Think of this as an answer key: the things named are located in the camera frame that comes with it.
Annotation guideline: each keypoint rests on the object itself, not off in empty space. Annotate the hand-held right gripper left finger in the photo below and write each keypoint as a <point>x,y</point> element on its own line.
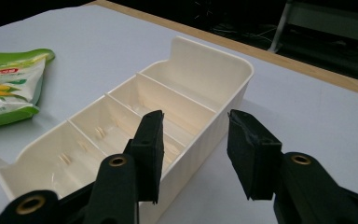
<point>146,155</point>

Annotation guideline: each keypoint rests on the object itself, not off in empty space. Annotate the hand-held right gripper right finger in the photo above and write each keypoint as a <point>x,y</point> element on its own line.
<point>254,155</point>

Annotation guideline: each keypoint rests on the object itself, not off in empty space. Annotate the white divided plastic organizer box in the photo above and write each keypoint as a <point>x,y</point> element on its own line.
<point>174,93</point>

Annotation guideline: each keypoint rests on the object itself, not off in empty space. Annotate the green and white snack pouch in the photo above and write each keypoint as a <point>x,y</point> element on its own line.
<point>9,87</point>

